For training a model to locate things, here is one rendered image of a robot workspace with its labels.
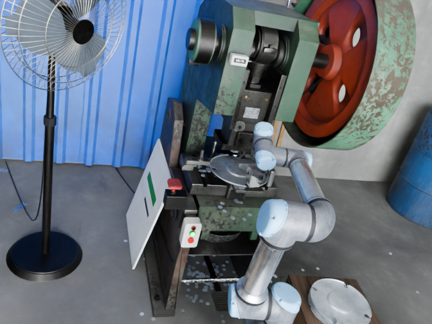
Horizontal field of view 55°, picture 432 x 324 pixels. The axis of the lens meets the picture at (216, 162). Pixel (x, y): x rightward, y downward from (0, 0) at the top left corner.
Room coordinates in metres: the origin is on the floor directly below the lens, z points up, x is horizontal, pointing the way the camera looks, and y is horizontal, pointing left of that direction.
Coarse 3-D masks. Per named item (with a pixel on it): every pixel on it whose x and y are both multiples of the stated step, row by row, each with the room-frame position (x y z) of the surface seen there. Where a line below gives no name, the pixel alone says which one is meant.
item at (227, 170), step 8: (216, 160) 1.81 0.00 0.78; (224, 160) 1.83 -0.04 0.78; (232, 160) 1.85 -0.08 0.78; (216, 168) 1.72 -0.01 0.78; (224, 168) 1.75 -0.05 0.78; (232, 168) 1.75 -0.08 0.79; (240, 168) 1.77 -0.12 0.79; (224, 176) 1.67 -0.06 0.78; (232, 176) 1.69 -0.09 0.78; (240, 176) 1.70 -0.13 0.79; (240, 184) 1.63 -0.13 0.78
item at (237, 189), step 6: (228, 186) 1.71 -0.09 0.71; (234, 186) 1.61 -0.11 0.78; (240, 186) 1.62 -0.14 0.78; (228, 192) 1.70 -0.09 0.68; (234, 192) 1.71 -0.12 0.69; (240, 192) 1.59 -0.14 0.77; (246, 192) 1.60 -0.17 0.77; (252, 192) 1.61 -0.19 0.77; (258, 192) 1.62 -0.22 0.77; (228, 198) 1.70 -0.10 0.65; (234, 198) 1.71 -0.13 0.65; (240, 198) 1.73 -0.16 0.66
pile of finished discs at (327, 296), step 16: (320, 288) 1.55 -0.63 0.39; (336, 288) 1.57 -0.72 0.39; (352, 288) 1.60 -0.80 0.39; (320, 304) 1.44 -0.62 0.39; (336, 304) 1.46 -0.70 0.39; (352, 304) 1.49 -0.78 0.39; (368, 304) 1.51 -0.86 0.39; (320, 320) 1.38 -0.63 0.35; (336, 320) 1.38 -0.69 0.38; (352, 320) 1.39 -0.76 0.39; (368, 320) 1.42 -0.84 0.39
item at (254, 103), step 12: (252, 84) 1.84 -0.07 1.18; (252, 96) 1.80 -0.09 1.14; (264, 96) 1.82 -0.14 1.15; (240, 108) 1.78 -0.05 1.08; (252, 108) 1.80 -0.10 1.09; (264, 108) 1.83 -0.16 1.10; (240, 120) 1.79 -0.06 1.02; (252, 120) 1.81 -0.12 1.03; (228, 132) 1.80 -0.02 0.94; (240, 132) 1.76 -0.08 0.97; (252, 132) 1.80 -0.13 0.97; (228, 144) 1.78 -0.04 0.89; (240, 144) 1.77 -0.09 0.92
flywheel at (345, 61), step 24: (336, 0) 2.13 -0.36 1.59; (360, 0) 1.91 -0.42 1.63; (336, 24) 2.08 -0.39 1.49; (360, 24) 1.91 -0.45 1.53; (336, 48) 1.98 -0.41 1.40; (360, 48) 1.85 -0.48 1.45; (312, 72) 2.14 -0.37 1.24; (336, 72) 1.94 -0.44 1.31; (360, 72) 1.80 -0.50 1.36; (312, 96) 2.07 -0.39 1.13; (336, 96) 1.92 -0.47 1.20; (360, 96) 1.68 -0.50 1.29; (312, 120) 1.98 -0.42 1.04; (336, 120) 1.77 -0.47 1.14
